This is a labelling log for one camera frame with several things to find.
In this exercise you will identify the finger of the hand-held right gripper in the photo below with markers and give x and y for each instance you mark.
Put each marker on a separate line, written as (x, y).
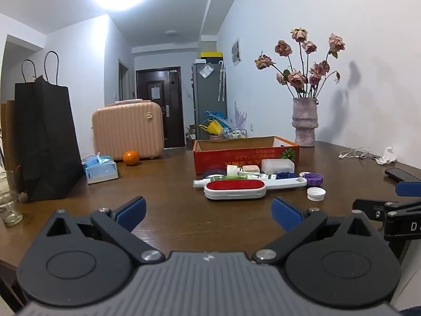
(370, 208)
(409, 189)

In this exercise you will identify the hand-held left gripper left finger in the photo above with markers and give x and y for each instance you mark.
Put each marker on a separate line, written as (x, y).
(133, 210)

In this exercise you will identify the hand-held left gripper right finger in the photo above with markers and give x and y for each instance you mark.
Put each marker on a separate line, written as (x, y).
(286, 212)

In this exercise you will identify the white ribbed cap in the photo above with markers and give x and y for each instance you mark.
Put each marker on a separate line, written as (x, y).
(316, 194)

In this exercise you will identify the dark blue cap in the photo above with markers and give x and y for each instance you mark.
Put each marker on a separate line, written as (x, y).
(285, 175)

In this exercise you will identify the small white cap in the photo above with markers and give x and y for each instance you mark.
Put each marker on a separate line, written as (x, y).
(305, 174)

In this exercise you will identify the purple ribbed cap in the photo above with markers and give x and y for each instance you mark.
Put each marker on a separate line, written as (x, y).
(315, 179)

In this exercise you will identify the red white lint brush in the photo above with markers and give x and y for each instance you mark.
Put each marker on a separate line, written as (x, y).
(235, 189)

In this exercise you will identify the white tube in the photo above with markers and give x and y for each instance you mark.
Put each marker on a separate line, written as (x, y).
(199, 183)

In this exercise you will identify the red cardboard box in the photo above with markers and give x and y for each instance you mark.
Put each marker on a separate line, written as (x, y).
(227, 158)

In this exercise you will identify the black phone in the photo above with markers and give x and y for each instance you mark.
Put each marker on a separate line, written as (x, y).
(401, 174)

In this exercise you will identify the crumpled white tissue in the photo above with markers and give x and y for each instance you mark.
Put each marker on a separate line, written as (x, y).
(388, 156)

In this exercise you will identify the white plastic box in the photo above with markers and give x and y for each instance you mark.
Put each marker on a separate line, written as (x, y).
(278, 165)

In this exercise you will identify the blue face mask pack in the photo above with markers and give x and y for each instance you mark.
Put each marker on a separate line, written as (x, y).
(100, 169)

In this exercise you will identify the orange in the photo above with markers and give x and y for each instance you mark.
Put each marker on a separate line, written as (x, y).
(131, 158)

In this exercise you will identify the small cream container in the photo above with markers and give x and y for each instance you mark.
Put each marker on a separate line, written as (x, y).
(251, 169)

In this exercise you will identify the pink suitcase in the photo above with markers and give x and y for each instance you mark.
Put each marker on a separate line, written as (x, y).
(128, 130)

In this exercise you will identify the blue rimmed round lid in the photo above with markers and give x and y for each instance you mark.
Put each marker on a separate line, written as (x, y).
(213, 173)

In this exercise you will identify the pink textured vase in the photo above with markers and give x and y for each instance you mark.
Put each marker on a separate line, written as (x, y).
(305, 121)

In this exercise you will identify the clear plastic containers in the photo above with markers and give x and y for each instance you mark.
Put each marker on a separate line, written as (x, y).
(235, 134)

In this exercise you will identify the dark brown door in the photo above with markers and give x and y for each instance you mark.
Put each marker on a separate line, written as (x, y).
(158, 118)

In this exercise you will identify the black paper bag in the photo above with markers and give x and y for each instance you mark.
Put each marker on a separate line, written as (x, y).
(46, 144)

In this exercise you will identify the yellow blue plastic toy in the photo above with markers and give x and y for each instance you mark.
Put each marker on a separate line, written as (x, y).
(213, 125)

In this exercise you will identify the clear glass jar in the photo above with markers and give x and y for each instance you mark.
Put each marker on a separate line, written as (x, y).
(9, 204)

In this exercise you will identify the dried pink roses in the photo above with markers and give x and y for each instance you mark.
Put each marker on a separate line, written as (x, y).
(297, 77)

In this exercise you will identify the grey refrigerator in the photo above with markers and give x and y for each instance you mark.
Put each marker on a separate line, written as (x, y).
(207, 95)

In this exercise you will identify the white folded umbrella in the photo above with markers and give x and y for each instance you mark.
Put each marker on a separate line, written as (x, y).
(222, 82)

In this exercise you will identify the brown paper bag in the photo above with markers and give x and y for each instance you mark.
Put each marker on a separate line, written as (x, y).
(7, 131)

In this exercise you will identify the clear plastic bag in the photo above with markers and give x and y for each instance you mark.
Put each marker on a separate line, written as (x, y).
(207, 71)

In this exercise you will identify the yellow box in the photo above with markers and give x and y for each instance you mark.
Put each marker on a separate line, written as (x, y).
(211, 54)

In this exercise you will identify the small ceiling lamp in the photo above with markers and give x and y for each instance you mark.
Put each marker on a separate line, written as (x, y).
(172, 32)

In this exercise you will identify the purple wall decoration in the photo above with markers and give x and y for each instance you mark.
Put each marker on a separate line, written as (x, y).
(240, 117)

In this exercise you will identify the wall picture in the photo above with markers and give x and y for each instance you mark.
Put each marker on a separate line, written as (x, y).
(236, 52)

